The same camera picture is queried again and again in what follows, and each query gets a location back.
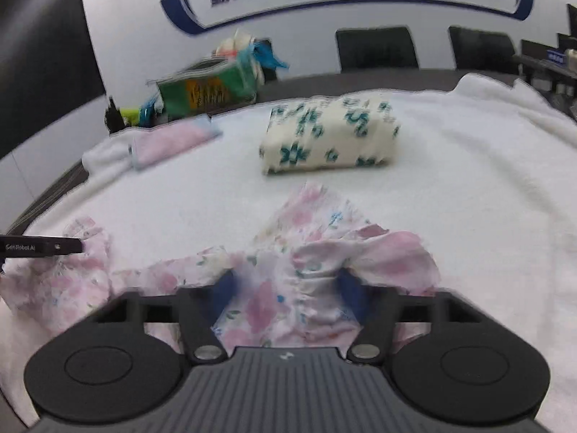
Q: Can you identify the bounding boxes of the pink floral garment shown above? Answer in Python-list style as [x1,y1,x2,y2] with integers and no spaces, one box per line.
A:
[1,184,440,350]

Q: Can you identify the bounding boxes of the black office chair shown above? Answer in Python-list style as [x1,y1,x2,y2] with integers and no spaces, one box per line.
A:
[448,26,518,75]
[335,26,419,73]

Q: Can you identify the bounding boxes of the white towel table cover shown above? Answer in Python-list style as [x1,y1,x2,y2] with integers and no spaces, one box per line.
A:
[31,74,576,432]

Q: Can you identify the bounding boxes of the cream green floral folded cloth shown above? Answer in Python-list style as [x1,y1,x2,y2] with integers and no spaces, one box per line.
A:
[259,94,401,175]

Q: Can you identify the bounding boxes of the black pen holder items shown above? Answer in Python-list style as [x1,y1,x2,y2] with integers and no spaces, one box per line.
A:
[105,96,158,134]

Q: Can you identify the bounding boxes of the black wall screen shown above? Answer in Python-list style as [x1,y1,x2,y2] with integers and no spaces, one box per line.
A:
[1,0,106,157]

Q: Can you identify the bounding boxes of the pink folded cloth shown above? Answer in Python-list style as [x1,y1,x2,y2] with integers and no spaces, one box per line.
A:
[130,115,222,170]

